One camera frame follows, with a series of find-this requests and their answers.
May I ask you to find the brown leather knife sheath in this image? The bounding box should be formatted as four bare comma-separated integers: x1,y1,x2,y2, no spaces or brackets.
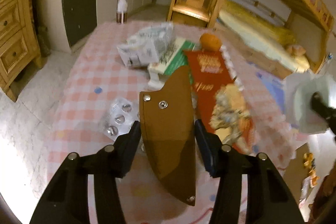
139,65,196,206

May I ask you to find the colourful oval rug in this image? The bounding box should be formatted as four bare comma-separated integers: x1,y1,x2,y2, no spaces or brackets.
256,69,285,114

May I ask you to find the crumpled white paper leaflet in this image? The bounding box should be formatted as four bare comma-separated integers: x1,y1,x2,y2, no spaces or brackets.
117,22,175,68

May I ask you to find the pink checkered tablecloth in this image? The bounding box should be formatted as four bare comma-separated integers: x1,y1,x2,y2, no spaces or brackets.
47,21,297,223

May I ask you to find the orange fruit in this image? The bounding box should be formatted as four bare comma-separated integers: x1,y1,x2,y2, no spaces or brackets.
199,33,222,52

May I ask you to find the white brown bottle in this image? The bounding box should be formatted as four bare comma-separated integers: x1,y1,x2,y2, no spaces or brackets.
116,0,127,24

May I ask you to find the red snack box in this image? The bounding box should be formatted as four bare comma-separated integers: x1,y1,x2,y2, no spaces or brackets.
184,51,254,155

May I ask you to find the plush toy on bed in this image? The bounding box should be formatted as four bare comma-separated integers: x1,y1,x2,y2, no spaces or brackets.
285,44,306,57

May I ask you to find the wooden cabinet with drawers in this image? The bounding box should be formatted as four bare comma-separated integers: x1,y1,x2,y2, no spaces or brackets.
1,0,43,102

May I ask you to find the wooden bunk bed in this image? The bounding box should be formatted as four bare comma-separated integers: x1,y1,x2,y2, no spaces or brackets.
218,0,334,79

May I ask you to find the silver pill blister pack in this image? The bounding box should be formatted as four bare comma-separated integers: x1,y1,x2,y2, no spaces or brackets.
98,97,139,142

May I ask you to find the green white box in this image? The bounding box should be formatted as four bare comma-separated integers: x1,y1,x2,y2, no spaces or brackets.
147,37,199,90

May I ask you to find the brown low side table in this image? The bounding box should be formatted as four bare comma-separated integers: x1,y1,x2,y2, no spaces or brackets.
283,143,322,208

